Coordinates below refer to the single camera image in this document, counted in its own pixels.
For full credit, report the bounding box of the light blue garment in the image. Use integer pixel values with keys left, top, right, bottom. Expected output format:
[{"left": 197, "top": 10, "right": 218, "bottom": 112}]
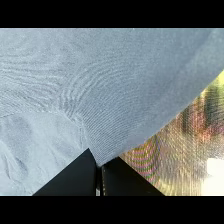
[{"left": 0, "top": 28, "right": 224, "bottom": 197}]

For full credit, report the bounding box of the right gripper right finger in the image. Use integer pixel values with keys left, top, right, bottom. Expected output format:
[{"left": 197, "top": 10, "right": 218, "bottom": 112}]
[{"left": 101, "top": 156, "right": 165, "bottom": 197}]

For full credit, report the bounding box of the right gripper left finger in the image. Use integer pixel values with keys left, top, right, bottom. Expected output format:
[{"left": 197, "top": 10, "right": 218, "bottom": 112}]
[{"left": 32, "top": 147, "right": 98, "bottom": 197}]

